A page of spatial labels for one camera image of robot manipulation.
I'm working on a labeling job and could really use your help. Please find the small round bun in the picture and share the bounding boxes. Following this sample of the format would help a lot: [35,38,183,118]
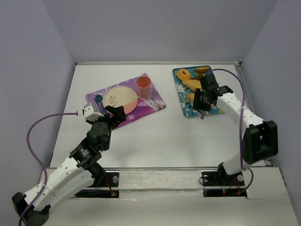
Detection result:
[187,93,195,104]

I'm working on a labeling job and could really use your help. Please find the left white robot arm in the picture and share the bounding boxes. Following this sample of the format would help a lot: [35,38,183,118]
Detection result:
[12,104,126,226]

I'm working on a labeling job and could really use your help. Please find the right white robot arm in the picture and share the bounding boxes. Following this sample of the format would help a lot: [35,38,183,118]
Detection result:
[193,73,278,181]

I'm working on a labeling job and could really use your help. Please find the brown bread wedge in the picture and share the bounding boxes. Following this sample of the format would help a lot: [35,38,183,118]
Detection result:
[195,66,210,74]

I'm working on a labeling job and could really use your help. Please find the cream and pink plate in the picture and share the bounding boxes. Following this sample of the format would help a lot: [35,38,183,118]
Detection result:
[103,86,138,114]

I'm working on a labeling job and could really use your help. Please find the long flat pastry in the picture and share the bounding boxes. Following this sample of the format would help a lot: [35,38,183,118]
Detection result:
[182,80,202,92]

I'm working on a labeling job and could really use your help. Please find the dark chocolate pastry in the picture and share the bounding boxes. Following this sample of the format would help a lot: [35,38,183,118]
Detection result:
[193,73,204,80]

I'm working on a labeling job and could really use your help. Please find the teal floral tray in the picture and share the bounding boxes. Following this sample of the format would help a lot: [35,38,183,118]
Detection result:
[172,65,211,118]

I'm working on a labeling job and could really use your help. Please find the blue spoon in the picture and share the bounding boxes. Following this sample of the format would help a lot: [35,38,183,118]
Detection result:
[94,95,106,114]

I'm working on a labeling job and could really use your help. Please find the glazed donut top left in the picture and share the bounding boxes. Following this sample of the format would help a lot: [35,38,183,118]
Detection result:
[177,68,191,81]

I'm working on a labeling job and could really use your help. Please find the purple floral placemat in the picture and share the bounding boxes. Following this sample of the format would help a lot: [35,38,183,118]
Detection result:
[86,73,166,127]

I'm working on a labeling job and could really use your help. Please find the pink cup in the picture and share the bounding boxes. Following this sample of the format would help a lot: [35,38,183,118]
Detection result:
[136,76,151,99]

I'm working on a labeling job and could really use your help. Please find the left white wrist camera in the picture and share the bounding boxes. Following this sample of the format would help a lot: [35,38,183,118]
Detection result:
[83,103,104,121]

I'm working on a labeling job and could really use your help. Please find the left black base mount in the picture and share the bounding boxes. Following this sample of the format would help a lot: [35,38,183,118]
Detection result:
[74,171,119,199]

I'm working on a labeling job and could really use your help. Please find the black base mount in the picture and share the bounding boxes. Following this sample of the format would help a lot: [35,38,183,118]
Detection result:
[74,171,119,199]
[199,171,247,197]

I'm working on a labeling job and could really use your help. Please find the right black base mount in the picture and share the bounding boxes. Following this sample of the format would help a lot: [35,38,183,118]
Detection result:
[199,171,247,197]

